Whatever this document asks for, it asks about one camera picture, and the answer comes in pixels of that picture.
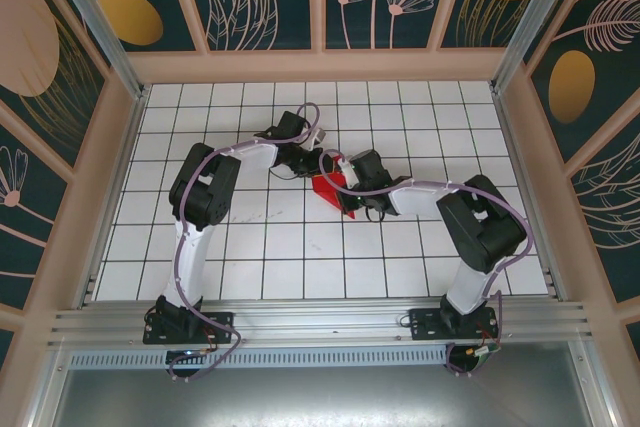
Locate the red paper sheet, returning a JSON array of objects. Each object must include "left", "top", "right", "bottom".
[{"left": 310, "top": 171, "right": 359, "bottom": 221}]

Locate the grey metal sheet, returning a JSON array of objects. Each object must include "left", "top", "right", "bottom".
[{"left": 49, "top": 365, "right": 594, "bottom": 427}]

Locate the small circuit board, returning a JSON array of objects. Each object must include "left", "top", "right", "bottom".
[
  {"left": 167, "top": 348, "right": 209, "bottom": 366},
  {"left": 467, "top": 344, "right": 501, "bottom": 364}
]

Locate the thin black left gripper cable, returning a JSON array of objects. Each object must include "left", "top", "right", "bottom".
[{"left": 268, "top": 165, "right": 302, "bottom": 182}]

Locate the aluminium mounting rail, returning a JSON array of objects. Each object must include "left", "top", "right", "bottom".
[{"left": 47, "top": 299, "right": 594, "bottom": 349}]

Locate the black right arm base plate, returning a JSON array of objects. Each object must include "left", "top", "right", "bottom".
[{"left": 408, "top": 307, "right": 500, "bottom": 341}]

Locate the slotted grey cable duct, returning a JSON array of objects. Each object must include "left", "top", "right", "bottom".
[{"left": 67, "top": 345, "right": 451, "bottom": 371}]

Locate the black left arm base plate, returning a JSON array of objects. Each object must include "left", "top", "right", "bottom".
[{"left": 143, "top": 310, "right": 235, "bottom": 346}]

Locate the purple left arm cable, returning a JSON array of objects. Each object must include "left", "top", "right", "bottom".
[{"left": 169, "top": 102, "right": 324, "bottom": 382}]

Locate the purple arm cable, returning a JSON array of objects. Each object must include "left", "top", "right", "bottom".
[
  {"left": 318, "top": 148, "right": 534, "bottom": 378},
  {"left": 169, "top": 102, "right": 324, "bottom": 382}
]

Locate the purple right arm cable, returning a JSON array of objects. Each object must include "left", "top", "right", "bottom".
[{"left": 318, "top": 148, "right": 534, "bottom": 378}]

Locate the thin red black wire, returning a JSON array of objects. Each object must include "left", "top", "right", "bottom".
[
  {"left": 199, "top": 328, "right": 222, "bottom": 354},
  {"left": 476, "top": 321, "right": 502, "bottom": 351}
]

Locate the aluminium frame post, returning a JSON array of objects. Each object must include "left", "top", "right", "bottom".
[
  {"left": 42, "top": 0, "right": 151, "bottom": 101},
  {"left": 489, "top": 0, "right": 599, "bottom": 96}
]

